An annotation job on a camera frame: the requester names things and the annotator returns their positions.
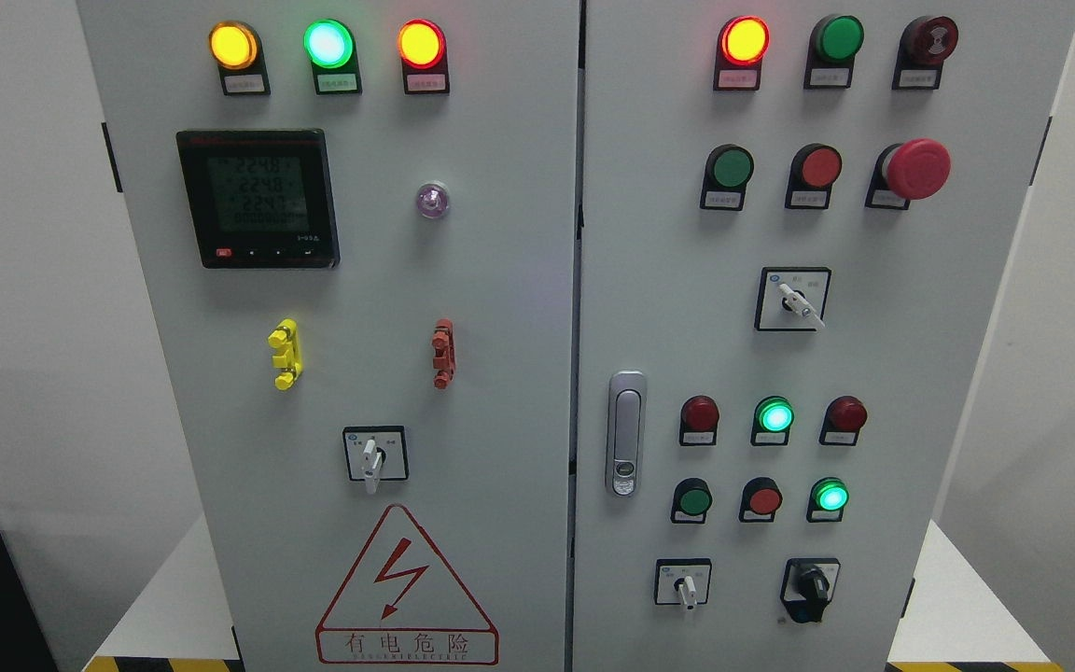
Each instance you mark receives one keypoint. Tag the white rotary light switch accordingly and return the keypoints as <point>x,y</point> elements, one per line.
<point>376,455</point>

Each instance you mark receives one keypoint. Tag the clear small light bulb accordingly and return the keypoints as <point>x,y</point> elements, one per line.
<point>433,200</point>

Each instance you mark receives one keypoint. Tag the dark red lamp left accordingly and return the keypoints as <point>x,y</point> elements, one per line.
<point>698,422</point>

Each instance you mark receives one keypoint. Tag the dark red lamp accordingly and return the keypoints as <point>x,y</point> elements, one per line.
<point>698,422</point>
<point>844,418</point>

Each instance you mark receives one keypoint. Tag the left grey cabinet door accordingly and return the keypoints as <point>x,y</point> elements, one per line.
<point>488,455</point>

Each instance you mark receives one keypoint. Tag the grey cabinet door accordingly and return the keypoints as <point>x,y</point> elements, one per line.
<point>488,455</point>
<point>671,289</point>

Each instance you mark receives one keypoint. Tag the green push button lower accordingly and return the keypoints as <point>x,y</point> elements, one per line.
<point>691,502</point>

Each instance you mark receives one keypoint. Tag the green push button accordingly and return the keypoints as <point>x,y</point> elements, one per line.
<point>727,171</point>
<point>691,502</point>

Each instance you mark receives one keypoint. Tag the green lit lamp middle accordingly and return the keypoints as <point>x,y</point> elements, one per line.
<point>771,422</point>

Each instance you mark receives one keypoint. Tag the green push button upper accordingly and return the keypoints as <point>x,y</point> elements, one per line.
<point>727,171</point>

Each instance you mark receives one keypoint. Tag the red push button lower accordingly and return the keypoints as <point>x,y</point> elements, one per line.
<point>761,499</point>

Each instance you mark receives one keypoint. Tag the red push button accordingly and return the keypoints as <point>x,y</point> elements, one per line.
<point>761,499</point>
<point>815,167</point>

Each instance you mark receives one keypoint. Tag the right grey cabinet door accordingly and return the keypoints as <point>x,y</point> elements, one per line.
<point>671,289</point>

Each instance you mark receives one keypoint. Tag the red electric hazard warning sticker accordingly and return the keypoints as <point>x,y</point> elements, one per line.
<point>401,603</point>

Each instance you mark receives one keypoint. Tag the black digital power meter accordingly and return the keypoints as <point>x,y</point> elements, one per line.
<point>260,198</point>

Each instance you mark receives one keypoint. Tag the red ringed lit indicator lamp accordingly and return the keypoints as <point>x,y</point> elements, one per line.
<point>423,54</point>

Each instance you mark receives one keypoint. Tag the dark red lamp right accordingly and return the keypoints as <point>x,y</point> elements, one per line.
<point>844,418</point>

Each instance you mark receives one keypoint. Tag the red push button upper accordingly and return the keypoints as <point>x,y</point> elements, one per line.
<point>815,167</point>

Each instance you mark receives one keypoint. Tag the green lit button lower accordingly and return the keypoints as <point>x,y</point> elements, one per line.
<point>827,501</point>

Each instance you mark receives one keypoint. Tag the green lit indicator lamp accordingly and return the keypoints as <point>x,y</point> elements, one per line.
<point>333,57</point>

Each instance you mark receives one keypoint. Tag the red lit lamp right door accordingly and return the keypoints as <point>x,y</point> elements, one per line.
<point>740,48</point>

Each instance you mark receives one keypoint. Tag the black rotary selector knob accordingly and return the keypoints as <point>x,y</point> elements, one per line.
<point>807,587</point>

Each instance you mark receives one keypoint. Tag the red emergency stop mushroom button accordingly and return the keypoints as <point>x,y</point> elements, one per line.
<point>908,171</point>

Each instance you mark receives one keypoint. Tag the yellow indicator lamp top left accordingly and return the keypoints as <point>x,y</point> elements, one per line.
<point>238,53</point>

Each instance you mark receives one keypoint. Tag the dark green indicator lamp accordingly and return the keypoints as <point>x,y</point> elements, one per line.
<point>833,45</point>

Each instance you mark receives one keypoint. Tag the dark red buzzer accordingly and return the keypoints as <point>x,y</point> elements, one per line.
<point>924,45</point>

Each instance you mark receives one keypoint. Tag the silver door lock handle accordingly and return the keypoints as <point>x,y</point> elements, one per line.
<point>626,405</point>

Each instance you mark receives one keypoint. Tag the white rotary switch right upper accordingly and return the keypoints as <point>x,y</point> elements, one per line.
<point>792,298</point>

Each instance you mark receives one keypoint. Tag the white rotary switch lower right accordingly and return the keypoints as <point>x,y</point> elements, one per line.
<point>682,582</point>

